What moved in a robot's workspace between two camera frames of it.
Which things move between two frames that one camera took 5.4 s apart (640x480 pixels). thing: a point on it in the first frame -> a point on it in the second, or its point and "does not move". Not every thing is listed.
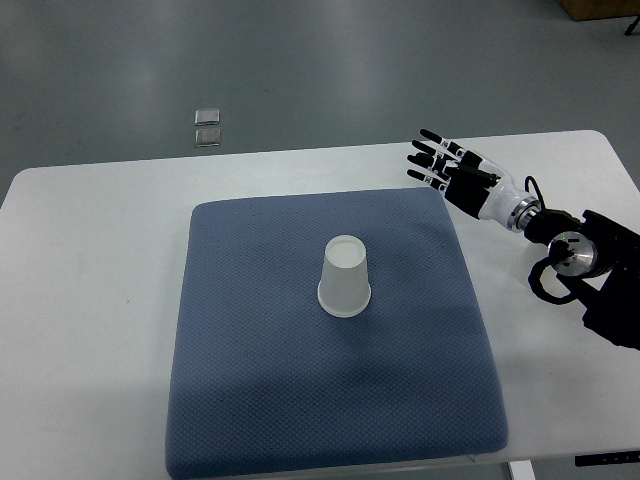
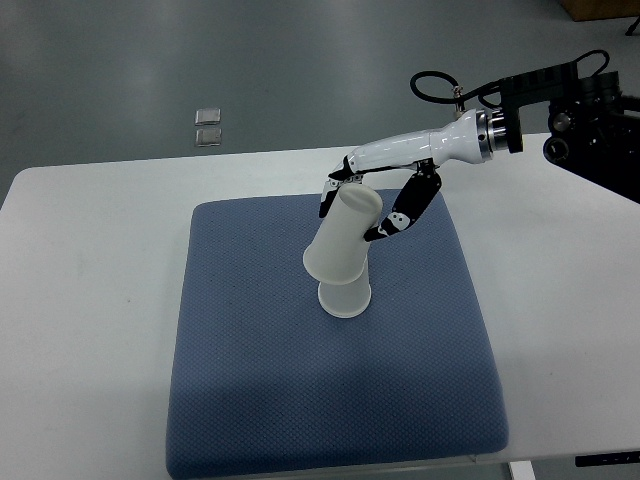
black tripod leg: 632,26 does not move
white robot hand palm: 489,196 -> 459,141
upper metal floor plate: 207,117 does not move
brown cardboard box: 587,10 does not move
